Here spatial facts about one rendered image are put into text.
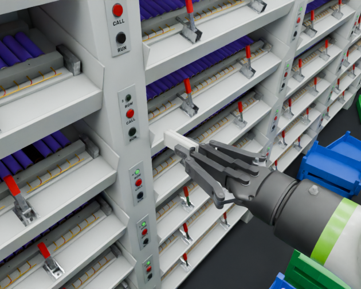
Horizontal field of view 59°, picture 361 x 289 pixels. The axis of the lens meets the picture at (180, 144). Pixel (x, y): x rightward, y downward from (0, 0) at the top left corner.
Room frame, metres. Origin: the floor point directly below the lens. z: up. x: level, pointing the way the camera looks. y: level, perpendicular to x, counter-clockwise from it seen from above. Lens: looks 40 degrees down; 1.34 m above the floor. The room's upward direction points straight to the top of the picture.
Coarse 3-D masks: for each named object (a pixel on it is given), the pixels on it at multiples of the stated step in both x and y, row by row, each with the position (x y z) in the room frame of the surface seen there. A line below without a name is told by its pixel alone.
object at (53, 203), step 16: (64, 128) 0.54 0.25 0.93; (80, 128) 0.53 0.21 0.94; (96, 144) 0.50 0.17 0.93; (96, 160) 0.48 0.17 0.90; (112, 160) 0.47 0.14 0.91; (48, 176) 0.43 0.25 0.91; (80, 176) 0.44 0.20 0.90; (96, 176) 0.44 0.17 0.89; (112, 176) 0.46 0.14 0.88; (48, 192) 0.39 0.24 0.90; (64, 192) 0.40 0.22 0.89; (80, 192) 0.41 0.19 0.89; (96, 192) 0.43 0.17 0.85; (48, 208) 0.36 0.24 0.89; (64, 208) 0.37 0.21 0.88; (0, 224) 0.32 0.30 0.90; (16, 224) 0.33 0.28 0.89; (32, 224) 0.33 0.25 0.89; (48, 224) 0.35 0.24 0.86; (0, 240) 0.30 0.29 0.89; (16, 240) 0.31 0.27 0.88; (0, 256) 0.29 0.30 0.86
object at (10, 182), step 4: (8, 176) 0.36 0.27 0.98; (4, 180) 0.35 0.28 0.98; (8, 180) 0.35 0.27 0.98; (12, 180) 0.35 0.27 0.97; (8, 184) 0.35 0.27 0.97; (12, 184) 0.35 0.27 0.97; (16, 184) 0.35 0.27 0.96; (12, 188) 0.35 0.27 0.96; (16, 188) 0.35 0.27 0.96; (12, 192) 0.34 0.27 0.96; (16, 192) 0.35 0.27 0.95; (20, 192) 0.35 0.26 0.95; (16, 196) 0.35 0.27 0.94; (20, 196) 0.35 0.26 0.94; (20, 200) 0.35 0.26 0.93; (24, 200) 0.35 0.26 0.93; (20, 204) 0.34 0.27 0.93; (24, 204) 0.34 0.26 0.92; (24, 208) 0.34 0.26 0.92; (28, 208) 0.34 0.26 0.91
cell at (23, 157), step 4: (16, 152) 0.45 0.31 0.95; (20, 152) 0.45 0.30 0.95; (16, 156) 0.44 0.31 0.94; (20, 156) 0.44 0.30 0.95; (24, 156) 0.44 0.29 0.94; (20, 160) 0.44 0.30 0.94; (24, 160) 0.44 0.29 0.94; (28, 160) 0.44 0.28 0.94; (24, 164) 0.43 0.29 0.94; (28, 164) 0.43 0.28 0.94; (32, 164) 0.44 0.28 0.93
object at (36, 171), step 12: (72, 144) 0.49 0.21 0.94; (84, 144) 0.49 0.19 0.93; (60, 156) 0.45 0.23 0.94; (72, 156) 0.47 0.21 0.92; (36, 168) 0.42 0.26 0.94; (48, 168) 0.43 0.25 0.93; (60, 168) 0.44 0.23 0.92; (24, 180) 0.39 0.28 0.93; (48, 180) 0.41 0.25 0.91; (0, 192) 0.36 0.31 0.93
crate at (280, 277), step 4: (280, 272) 0.51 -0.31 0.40; (276, 276) 0.50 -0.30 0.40; (280, 276) 0.50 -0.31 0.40; (284, 276) 0.50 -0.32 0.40; (276, 280) 0.49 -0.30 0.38; (280, 280) 0.49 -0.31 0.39; (284, 280) 0.49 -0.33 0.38; (272, 284) 0.48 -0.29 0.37; (276, 284) 0.49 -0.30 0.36; (280, 284) 0.48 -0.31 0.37; (284, 284) 0.49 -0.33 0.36; (288, 284) 0.48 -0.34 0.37; (272, 288) 0.49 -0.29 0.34; (276, 288) 0.49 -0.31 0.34; (280, 288) 0.49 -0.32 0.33; (288, 288) 0.48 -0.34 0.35; (292, 288) 0.47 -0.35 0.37
